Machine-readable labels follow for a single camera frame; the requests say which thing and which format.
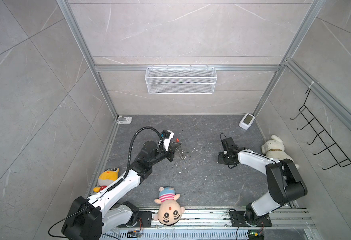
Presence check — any white plush dog toy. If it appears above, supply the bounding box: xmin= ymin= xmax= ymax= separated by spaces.
xmin=261 ymin=135 xmax=294 ymax=161

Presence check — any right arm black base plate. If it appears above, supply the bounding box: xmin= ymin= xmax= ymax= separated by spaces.
xmin=228 ymin=210 xmax=272 ymax=227

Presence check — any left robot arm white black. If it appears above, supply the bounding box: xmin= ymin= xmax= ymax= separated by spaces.
xmin=61 ymin=141 xmax=181 ymax=240

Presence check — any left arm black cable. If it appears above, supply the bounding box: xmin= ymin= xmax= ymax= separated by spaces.
xmin=126 ymin=126 xmax=164 ymax=175

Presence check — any white wire mesh basket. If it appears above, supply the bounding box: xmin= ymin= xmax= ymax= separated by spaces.
xmin=145 ymin=67 xmax=218 ymax=95

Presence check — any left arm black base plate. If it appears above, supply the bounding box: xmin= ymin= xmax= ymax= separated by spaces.
xmin=118 ymin=211 xmax=153 ymax=228

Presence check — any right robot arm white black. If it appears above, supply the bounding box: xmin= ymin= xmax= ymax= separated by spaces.
xmin=218 ymin=138 xmax=308 ymax=226

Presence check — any plush doll striped hat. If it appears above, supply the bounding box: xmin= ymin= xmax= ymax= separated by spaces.
xmin=153 ymin=187 xmax=185 ymax=226

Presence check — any metal keyring holder red handle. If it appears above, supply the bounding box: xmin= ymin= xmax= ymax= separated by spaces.
xmin=176 ymin=139 xmax=187 ymax=160

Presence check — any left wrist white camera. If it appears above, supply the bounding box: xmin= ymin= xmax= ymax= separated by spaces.
xmin=160 ymin=130 xmax=174 ymax=152

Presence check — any black wire hook rack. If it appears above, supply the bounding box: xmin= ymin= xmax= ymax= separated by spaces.
xmin=290 ymin=89 xmax=351 ymax=170

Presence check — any white wall socket box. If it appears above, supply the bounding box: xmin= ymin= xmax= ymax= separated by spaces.
xmin=116 ymin=117 xmax=132 ymax=125

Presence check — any yellow red plush toy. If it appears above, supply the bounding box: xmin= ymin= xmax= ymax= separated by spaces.
xmin=93 ymin=168 xmax=119 ymax=193

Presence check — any white digital clock device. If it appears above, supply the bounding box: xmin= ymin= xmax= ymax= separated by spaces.
xmin=239 ymin=113 xmax=255 ymax=130

